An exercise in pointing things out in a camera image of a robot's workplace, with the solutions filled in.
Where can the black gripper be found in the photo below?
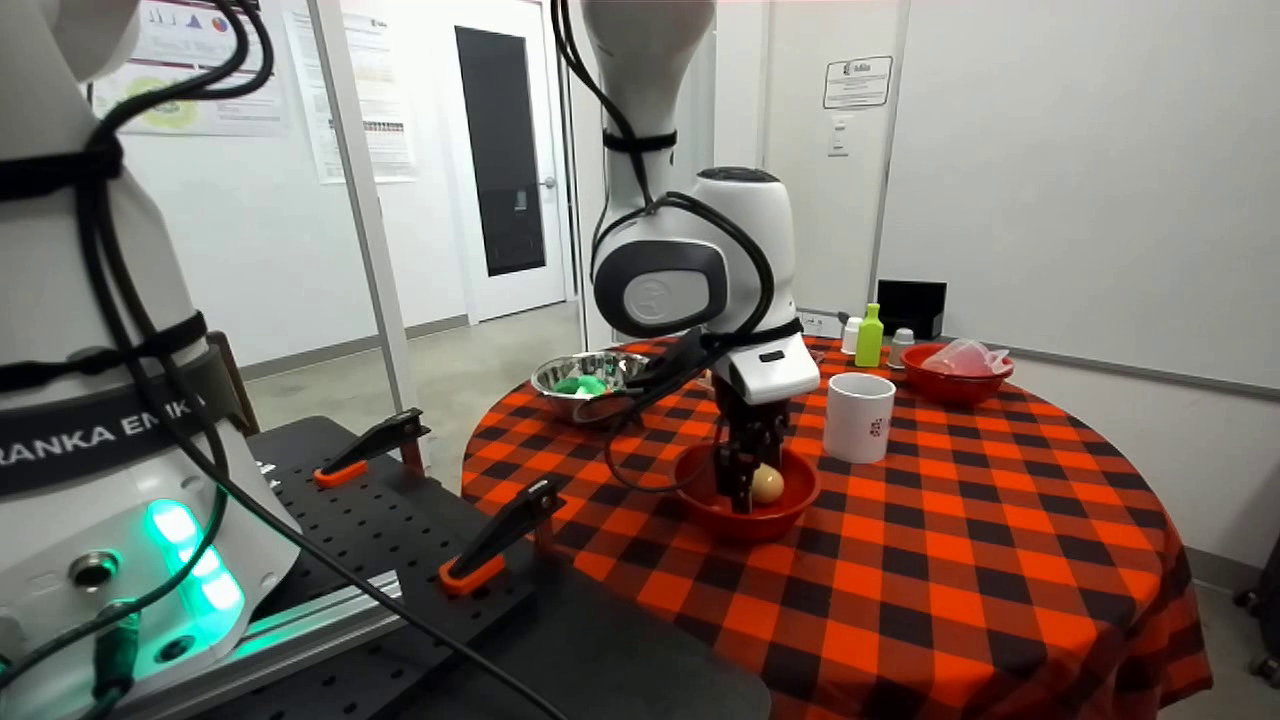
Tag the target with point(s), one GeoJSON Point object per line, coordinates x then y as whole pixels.
{"type": "Point", "coordinates": [751, 426]}

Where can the beige egg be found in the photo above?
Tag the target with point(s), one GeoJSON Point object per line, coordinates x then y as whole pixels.
{"type": "Point", "coordinates": [769, 485]}

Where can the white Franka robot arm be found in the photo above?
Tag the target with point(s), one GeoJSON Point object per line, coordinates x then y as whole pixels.
{"type": "Point", "coordinates": [747, 252]}

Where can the empty-looking red plastic bowl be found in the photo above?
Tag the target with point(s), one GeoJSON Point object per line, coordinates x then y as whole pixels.
{"type": "Point", "coordinates": [706, 512]}

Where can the red bowl with plastic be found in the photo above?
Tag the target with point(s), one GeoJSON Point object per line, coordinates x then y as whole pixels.
{"type": "Point", "coordinates": [932, 390]}

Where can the stainless steel bowl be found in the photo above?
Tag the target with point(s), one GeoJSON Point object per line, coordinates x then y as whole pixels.
{"type": "Point", "coordinates": [561, 384]}

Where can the white mug with red print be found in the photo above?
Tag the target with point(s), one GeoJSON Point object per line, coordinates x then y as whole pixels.
{"type": "Point", "coordinates": [862, 422]}

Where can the small white bottle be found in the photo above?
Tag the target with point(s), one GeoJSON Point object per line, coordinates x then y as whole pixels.
{"type": "Point", "coordinates": [850, 337]}

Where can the small green bottle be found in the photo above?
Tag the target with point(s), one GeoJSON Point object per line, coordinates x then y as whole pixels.
{"type": "Point", "coordinates": [870, 340]}

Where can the green toy vegetable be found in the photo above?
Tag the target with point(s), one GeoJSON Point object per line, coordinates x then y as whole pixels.
{"type": "Point", "coordinates": [576, 384]}

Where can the red black plaid tablecloth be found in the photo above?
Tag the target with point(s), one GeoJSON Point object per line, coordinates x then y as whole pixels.
{"type": "Point", "coordinates": [962, 562]}

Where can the clear pink plastic wrap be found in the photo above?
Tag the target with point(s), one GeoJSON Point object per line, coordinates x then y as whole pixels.
{"type": "Point", "coordinates": [962, 359]}

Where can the black perforated mounting board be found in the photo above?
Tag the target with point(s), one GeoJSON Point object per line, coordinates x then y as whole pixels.
{"type": "Point", "coordinates": [373, 535]}

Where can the white door dark window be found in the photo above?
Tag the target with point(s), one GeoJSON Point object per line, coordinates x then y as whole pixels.
{"type": "Point", "coordinates": [500, 144]}

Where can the white slanted pole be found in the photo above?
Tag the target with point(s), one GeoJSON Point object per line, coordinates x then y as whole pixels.
{"type": "Point", "coordinates": [360, 200]}

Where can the white paper notice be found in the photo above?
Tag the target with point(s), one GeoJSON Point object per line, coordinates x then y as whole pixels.
{"type": "Point", "coordinates": [385, 94]}

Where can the black wall tray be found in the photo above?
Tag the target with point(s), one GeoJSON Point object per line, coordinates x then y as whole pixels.
{"type": "Point", "coordinates": [913, 307]}

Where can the white light switch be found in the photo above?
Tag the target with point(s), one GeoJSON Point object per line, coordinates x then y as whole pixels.
{"type": "Point", "coordinates": [841, 143]}

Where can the white wall sign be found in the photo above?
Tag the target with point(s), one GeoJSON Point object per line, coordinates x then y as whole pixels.
{"type": "Point", "coordinates": [858, 82]}

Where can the large wall whiteboard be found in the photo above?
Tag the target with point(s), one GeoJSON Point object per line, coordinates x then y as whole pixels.
{"type": "Point", "coordinates": [1107, 173]}

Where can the colourful wall poster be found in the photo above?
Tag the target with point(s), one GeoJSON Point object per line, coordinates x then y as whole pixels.
{"type": "Point", "coordinates": [187, 42]}

